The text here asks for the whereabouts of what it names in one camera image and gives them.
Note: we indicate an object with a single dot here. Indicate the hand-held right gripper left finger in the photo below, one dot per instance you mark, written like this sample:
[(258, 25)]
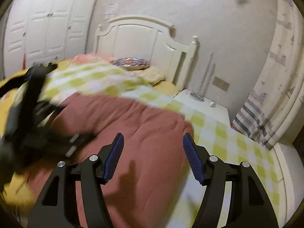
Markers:
[(115, 156)]

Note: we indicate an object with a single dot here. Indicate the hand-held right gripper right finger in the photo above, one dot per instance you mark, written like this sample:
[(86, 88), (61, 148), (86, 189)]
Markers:
[(193, 159)]

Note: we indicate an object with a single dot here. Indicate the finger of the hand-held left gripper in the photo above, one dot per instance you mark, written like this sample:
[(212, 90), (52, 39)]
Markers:
[(71, 142)]

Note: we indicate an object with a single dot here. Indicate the pink quilt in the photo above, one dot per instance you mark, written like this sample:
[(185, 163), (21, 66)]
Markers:
[(142, 128)]

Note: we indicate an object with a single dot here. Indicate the green checked bed sheet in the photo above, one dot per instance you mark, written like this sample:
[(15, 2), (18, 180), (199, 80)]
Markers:
[(213, 135)]

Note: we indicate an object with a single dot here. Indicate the white nightstand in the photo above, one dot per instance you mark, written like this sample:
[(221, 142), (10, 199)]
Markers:
[(206, 111)]

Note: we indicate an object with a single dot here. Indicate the white cup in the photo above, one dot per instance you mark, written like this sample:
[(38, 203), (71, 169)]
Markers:
[(212, 104)]

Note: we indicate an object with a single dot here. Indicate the yellow printed cloth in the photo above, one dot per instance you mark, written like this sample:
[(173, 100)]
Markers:
[(21, 191)]

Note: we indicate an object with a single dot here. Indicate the yellow pillow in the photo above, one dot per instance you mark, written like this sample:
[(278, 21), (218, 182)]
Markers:
[(167, 87)]

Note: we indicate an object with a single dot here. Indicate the pink pillow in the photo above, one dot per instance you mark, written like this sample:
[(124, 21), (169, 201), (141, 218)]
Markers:
[(87, 57)]

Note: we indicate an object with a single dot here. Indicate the cream pillow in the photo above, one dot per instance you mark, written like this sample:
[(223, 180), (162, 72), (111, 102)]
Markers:
[(152, 74)]

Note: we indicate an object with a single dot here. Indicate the colourful patterned pillow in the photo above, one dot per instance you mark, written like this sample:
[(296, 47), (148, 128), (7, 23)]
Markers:
[(130, 63)]

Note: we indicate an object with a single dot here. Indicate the printed striped curtain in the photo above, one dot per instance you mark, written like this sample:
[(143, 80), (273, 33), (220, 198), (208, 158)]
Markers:
[(273, 87)]

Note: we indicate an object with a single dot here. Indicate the white wardrobe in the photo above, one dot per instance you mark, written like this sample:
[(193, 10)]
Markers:
[(52, 21)]

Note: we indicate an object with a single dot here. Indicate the white wooden headboard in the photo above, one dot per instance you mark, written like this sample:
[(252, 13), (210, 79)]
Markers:
[(142, 35)]

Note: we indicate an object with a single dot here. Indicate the beige wall plate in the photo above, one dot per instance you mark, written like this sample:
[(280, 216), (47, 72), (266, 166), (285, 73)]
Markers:
[(220, 83)]

